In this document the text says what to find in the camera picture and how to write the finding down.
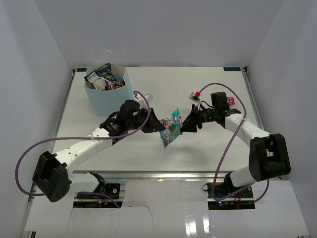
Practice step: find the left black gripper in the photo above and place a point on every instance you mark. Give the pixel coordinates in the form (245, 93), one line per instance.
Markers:
(153, 124)

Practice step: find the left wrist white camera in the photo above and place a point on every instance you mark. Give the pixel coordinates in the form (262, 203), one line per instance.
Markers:
(146, 97)

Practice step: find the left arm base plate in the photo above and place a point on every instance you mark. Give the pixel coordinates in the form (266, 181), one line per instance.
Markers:
(106, 195)

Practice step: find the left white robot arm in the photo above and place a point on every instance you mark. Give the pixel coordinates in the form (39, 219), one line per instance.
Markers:
(53, 171)

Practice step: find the teal candy bag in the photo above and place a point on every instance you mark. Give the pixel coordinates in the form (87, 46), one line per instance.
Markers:
(172, 126)

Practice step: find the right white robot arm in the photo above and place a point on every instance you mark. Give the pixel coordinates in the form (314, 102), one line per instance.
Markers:
(268, 155)

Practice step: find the light blue paper bag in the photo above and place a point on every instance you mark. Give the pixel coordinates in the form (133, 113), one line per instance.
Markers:
(106, 102)

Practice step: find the purple candy packet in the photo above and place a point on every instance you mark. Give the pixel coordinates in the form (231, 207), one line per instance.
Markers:
(115, 84)

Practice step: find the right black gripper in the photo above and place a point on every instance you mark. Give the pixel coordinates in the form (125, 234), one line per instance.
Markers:
(189, 124)

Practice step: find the small red candy packet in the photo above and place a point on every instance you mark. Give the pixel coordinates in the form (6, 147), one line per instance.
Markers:
(231, 101)

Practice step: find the blue snack bag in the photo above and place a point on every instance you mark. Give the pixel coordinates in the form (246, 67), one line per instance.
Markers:
(101, 78)

